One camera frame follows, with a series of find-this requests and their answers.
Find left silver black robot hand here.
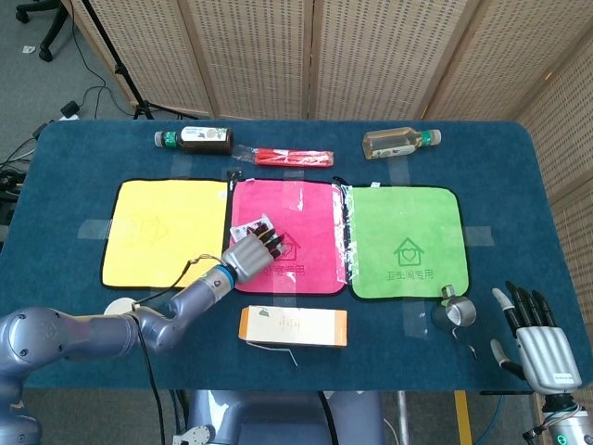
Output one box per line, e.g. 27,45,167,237
221,222,286,285

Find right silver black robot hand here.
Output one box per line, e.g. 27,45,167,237
489,280,584,396

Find snack packet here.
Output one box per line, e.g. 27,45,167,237
229,212,275,243

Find pink cloth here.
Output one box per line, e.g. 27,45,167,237
225,178,348,297

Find yellow cloth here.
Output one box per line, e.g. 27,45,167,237
100,178,232,291

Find green cloth with house print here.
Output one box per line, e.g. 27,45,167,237
345,184,471,302

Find clear tape piece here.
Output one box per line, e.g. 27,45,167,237
77,217,112,240
282,180,308,212
401,300,430,342
462,225,494,248

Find orange and white carton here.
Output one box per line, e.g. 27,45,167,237
238,304,348,349

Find small steel pitcher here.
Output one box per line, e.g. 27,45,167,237
430,284,478,336

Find crinkled clear tape strip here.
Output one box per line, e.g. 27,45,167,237
330,181,361,285

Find red sticks in clear wrapper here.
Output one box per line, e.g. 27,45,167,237
233,144,335,167

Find dark brown drink bottle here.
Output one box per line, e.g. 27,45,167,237
154,126,234,156

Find white round disc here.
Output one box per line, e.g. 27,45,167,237
103,299,140,319

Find metal table leg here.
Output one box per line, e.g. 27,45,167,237
396,390,411,445

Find grey robot torso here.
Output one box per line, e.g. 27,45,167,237
172,389,386,445

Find blue table cover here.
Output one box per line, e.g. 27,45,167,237
0,119,593,393

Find woven folding screen panel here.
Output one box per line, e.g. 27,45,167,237
423,0,593,124
69,0,215,118
178,0,317,121
306,0,486,121
516,32,593,445

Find pale yellow tea bottle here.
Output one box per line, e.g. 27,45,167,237
361,126,443,161

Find black tripod stand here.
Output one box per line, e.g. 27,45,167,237
81,0,201,121

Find black office chair base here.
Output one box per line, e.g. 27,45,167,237
15,0,71,63

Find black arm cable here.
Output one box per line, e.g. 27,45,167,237
132,253,227,445

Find floor cable bundle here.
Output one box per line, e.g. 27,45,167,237
0,121,50,228

